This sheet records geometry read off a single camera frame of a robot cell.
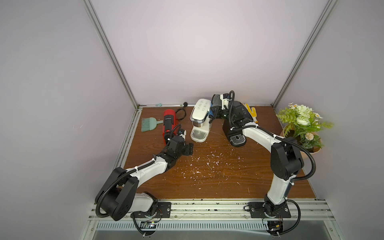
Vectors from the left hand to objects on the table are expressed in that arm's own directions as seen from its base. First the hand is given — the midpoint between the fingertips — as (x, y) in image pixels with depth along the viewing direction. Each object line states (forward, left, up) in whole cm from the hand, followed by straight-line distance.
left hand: (190, 142), depth 88 cm
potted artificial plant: (0, -56, +20) cm, 60 cm away
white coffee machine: (+10, -6, +12) cm, 17 cm away
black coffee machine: (-5, -21, +22) cm, 31 cm away
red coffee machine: (+6, +12, +10) cm, 17 cm away
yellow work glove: (+35, -49, -10) cm, 61 cm away
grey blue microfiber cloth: (+15, -15, +20) cm, 29 cm away
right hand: (+16, -12, +15) cm, 25 cm away
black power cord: (+42, +7, -9) cm, 44 cm away
